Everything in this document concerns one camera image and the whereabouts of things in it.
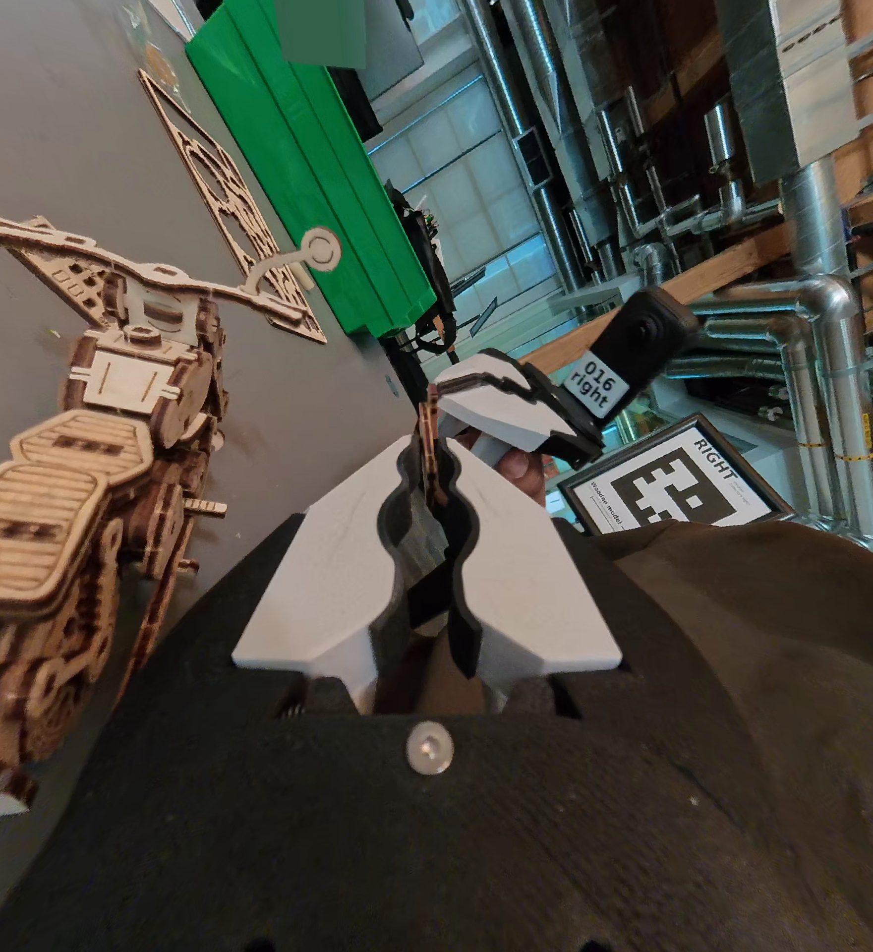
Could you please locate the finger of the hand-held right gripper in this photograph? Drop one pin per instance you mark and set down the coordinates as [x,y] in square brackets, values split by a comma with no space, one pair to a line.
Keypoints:
[481,368]
[496,424]

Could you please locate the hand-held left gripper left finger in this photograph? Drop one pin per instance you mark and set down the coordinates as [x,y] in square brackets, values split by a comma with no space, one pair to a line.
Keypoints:
[317,580]

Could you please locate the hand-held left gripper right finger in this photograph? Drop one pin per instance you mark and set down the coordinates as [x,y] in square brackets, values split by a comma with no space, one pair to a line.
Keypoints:
[533,587]

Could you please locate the wooden model piece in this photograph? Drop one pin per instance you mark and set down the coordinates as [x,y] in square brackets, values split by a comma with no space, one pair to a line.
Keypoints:
[429,446]

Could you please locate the silver elbow pipe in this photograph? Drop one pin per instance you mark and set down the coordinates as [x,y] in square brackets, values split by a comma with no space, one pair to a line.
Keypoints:
[793,312]

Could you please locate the grey desk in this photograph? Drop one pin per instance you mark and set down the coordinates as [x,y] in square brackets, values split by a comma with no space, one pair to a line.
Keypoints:
[49,134]

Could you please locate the person's right hand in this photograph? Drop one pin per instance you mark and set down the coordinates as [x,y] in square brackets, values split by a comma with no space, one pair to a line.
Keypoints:
[522,476]

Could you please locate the black framed marker sign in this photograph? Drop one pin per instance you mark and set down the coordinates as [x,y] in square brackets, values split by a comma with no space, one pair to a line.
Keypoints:
[674,483]

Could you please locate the green plastic bin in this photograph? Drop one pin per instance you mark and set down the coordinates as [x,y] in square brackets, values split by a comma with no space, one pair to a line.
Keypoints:
[317,149]

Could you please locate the wooden motorcycle model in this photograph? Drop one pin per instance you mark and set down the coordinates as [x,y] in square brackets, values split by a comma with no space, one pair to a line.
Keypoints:
[124,379]

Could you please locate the wooden parts sheet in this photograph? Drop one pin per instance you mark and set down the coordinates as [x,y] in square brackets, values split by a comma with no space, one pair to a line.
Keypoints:
[220,171]

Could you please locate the silver ventilation duct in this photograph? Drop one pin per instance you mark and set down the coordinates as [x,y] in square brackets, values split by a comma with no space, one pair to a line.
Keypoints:
[838,335]

